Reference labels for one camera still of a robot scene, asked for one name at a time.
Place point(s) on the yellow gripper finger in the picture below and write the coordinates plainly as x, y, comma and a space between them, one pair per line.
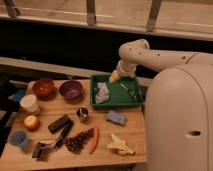
114, 76

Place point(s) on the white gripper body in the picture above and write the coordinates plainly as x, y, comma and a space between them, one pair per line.
125, 69

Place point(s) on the silver metal fork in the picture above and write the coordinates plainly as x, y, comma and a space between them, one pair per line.
131, 93

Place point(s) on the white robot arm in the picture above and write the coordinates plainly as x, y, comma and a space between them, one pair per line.
178, 105

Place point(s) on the purple bowl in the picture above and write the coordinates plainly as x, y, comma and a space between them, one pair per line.
71, 89

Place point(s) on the red bowl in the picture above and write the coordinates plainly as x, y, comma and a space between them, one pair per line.
43, 87

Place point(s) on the green plastic tray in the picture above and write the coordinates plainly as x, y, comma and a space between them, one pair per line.
118, 97

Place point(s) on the white crumpled cloth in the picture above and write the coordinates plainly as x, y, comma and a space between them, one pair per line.
103, 93

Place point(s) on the blue sponge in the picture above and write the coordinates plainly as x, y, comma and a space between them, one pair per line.
116, 118

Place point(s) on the small metal cup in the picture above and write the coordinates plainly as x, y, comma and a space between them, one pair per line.
82, 114

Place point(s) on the black rectangular box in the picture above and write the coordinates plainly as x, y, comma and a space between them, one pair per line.
58, 124

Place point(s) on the peeled yellow banana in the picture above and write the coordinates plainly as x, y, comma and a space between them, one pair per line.
120, 146

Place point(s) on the red chili pepper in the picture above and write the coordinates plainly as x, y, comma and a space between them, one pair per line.
95, 140

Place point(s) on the bunch of dark grapes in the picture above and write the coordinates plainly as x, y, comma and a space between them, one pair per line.
75, 144

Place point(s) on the white paper cup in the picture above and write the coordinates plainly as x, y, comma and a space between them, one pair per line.
30, 103

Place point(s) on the orange apple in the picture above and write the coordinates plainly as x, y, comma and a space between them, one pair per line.
31, 122

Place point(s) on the blue cloth at table edge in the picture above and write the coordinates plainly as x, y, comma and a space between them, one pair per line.
18, 95

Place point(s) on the blue plastic cup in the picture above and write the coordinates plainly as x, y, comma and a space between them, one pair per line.
19, 139

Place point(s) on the black handled spoon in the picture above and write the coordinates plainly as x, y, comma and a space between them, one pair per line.
60, 139

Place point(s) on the black handled brush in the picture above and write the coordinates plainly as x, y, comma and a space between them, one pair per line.
42, 150

